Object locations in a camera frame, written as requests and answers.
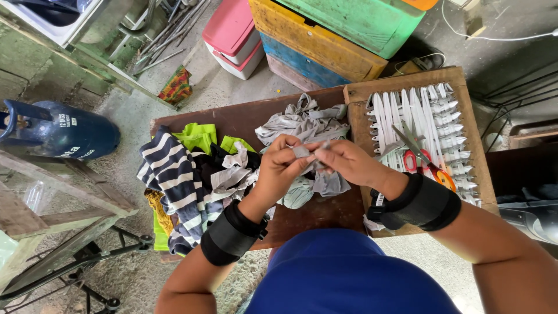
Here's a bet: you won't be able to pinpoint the person's right hand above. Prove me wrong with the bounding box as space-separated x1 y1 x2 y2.
314 140 409 201

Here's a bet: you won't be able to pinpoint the person's left hand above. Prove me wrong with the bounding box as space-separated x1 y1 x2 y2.
239 134 316 217

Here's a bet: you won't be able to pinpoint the grey cloth strip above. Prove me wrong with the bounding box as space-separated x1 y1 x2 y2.
292 140 332 172

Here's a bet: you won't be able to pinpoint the grey cloth piece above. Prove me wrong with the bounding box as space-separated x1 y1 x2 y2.
305 169 352 198

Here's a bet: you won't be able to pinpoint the mint green cloth ball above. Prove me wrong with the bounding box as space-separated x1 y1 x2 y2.
279 174 315 210

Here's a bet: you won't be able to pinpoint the pale grey cloth scrap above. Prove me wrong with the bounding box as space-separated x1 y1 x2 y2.
210 154 262 204

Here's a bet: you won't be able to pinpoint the heap of grey cloth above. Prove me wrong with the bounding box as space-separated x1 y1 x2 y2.
255 93 351 147

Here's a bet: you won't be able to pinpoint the black cloth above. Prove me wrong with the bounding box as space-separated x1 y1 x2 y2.
191 143 262 192

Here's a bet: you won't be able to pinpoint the black right wrist band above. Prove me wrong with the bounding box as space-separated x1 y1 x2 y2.
367 172 463 232

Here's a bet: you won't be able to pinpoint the black wrist band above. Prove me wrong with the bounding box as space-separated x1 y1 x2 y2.
201 200 270 267
367 172 463 232

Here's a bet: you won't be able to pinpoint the black left wrist band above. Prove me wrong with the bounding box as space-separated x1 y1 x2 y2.
201 200 270 267

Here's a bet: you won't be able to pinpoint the neon green cloth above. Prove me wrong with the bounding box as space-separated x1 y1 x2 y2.
172 122 256 156

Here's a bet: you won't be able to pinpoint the row of white cloth strips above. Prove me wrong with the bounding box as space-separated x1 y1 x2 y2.
365 82 483 208

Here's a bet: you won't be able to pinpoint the faded pink wooden box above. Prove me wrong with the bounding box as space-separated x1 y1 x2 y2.
266 54 324 92

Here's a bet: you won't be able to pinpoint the navy white striped cloth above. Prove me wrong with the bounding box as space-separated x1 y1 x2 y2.
136 126 226 256

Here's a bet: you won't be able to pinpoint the person's blue shirt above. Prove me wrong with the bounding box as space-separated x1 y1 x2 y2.
244 229 463 314

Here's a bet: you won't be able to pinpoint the white cooler with pink lid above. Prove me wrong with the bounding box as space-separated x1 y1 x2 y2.
205 40 266 81
202 0 261 66

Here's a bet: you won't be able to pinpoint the blue wooden box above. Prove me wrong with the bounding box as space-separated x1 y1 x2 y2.
260 33 352 88

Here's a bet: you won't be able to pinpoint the yellow patterned cloth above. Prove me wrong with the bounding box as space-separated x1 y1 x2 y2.
144 188 175 237

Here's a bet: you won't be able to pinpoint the multicoloured patterned cloth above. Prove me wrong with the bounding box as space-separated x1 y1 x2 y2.
157 65 194 106

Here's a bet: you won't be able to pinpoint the green wooden box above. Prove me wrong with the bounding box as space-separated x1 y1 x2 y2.
275 0 426 60

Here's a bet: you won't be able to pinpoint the bundle of metal rods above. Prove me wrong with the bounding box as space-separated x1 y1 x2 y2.
133 0 212 77

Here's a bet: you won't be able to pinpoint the orange box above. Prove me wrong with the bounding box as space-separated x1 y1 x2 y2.
401 0 439 11

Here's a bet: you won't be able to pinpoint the grey plastic scooter panel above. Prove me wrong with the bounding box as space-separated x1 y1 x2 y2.
497 198 558 246

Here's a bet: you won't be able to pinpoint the blue gas cylinder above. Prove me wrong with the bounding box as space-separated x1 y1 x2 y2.
0 99 121 160

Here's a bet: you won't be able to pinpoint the black wheeled metal stand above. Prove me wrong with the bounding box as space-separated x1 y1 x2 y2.
0 224 154 314

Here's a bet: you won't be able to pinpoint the weathered wooden bench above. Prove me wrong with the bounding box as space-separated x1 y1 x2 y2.
0 149 140 301

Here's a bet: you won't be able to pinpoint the metal sink stand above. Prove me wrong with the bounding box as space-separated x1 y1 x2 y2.
0 0 180 110

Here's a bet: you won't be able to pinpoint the clear plastic bag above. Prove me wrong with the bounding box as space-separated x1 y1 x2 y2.
22 181 47 215

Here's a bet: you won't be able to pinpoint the wooden weaving frame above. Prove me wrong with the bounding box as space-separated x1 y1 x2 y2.
343 66 500 239

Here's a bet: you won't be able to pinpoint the red and orange handled scissors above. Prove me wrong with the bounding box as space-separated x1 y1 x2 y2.
391 122 457 193

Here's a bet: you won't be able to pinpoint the black wire rack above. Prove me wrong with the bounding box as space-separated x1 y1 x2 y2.
473 57 558 153

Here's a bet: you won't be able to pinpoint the white cable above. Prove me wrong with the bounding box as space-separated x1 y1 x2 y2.
441 0 558 42

